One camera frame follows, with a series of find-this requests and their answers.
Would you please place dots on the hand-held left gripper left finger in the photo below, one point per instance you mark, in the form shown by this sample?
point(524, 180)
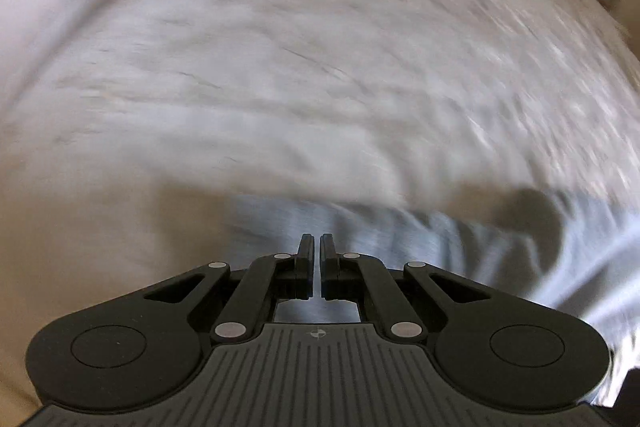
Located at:
point(305, 259)

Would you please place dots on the grey-blue speckled pants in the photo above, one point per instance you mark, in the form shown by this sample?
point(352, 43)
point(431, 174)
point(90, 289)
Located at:
point(450, 247)

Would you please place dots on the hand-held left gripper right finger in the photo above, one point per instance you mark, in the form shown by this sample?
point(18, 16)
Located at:
point(328, 259)

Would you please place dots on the white embroidered bedspread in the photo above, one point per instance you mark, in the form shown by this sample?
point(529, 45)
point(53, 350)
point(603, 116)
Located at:
point(300, 82)

